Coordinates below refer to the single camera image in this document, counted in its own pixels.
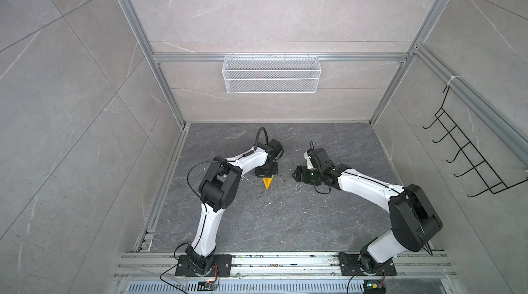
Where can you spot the green circuit board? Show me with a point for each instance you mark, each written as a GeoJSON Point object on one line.
{"type": "Point", "coordinates": [374, 287]}
{"type": "Point", "coordinates": [209, 285]}

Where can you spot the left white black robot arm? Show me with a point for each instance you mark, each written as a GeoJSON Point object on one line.
{"type": "Point", "coordinates": [218, 190]}

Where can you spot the left green circuit board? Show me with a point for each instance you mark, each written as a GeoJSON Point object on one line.
{"type": "Point", "coordinates": [209, 285]}

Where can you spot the right green circuit board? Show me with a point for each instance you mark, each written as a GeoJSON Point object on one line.
{"type": "Point", "coordinates": [374, 287]}

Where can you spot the aluminium front rail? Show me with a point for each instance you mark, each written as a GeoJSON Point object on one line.
{"type": "Point", "coordinates": [285, 265]}

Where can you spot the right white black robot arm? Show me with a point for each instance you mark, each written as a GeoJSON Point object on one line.
{"type": "Point", "coordinates": [413, 219]}

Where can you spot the yellow square paper sheet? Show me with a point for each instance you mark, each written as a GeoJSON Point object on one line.
{"type": "Point", "coordinates": [267, 182]}

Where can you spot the aluminium corner frame post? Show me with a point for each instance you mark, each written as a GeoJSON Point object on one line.
{"type": "Point", "coordinates": [144, 44]}

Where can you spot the white wire mesh basket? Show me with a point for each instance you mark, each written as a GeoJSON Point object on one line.
{"type": "Point", "coordinates": [270, 74]}

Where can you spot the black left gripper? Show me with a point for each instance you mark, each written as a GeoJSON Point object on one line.
{"type": "Point", "coordinates": [260, 172]}

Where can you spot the black wire hook rack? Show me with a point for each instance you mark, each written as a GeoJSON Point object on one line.
{"type": "Point", "coordinates": [468, 150]}

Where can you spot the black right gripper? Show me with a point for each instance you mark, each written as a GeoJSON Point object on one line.
{"type": "Point", "coordinates": [301, 171]}

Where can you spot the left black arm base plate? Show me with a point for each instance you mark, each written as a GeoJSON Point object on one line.
{"type": "Point", "coordinates": [213, 265]}

